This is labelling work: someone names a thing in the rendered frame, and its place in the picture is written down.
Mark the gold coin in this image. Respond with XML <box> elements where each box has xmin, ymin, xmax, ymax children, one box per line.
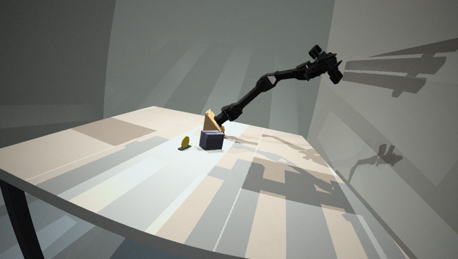
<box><xmin>181</xmin><ymin>136</ymin><xmax>190</xmax><ymax>148</ymax></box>

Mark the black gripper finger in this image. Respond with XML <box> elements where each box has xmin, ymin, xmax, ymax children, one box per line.
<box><xmin>329</xmin><ymin>60</ymin><xmax>342</xmax><ymax>76</ymax></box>
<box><xmin>318</xmin><ymin>51</ymin><xmax>337</xmax><ymax>63</ymax></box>

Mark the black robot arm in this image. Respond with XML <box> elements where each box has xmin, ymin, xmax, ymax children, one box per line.
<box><xmin>214</xmin><ymin>58</ymin><xmax>319</xmax><ymax>127</ymax></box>

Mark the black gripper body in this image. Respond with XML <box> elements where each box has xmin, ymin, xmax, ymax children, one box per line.
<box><xmin>309</xmin><ymin>45</ymin><xmax>343</xmax><ymax>84</ymax></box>

